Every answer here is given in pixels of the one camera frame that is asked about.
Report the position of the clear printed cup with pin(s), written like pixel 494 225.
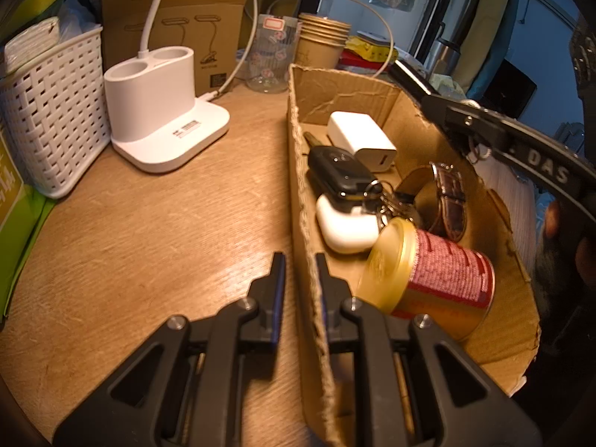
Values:
pixel 272 60

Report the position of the cardboard box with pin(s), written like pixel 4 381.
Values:
pixel 344 93

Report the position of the crumpled clear plastic bag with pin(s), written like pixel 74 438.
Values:
pixel 444 84

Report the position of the clear bluish plastic bag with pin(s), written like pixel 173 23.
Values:
pixel 77 16

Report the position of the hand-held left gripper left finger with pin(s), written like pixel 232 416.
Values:
pixel 278 298

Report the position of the person's right hand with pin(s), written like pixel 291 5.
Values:
pixel 553 219

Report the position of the cardboard lamp carton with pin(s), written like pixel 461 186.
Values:
pixel 186 32

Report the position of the flat red box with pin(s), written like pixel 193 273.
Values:
pixel 358 63

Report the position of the yellow printed packet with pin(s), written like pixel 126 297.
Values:
pixel 368 49

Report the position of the white earbuds case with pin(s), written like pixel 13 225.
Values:
pixel 347 233

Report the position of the black rectangular object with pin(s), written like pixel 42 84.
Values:
pixel 512 88

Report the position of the white plastic basket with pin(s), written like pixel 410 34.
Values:
pixel 56 111

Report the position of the beige curtain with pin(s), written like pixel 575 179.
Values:
pixel 486 23

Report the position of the white charger plug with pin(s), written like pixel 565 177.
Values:
pixel 354 135

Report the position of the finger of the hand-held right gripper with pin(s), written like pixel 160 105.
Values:
pixel 475 123
pixel 583 53

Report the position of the white desk lamp base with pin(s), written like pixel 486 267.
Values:
pixel 153 98

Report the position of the red and gold can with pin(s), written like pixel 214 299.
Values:
pixel 442 265

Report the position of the steel thermos flask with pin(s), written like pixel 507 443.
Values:
pixel 447 53

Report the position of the black car key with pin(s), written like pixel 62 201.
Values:
pixel 340 167

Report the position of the pale folded cloth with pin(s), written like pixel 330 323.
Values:
pixel 32 42

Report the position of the stack of brown paper cups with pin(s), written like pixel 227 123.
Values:
pixel 316 51

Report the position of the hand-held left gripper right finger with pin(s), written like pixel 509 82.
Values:
pixel 322 284

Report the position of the white textured cloth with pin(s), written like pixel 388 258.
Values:
pixel 512 191

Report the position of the white round gadget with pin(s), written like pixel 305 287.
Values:
pixel 372 36

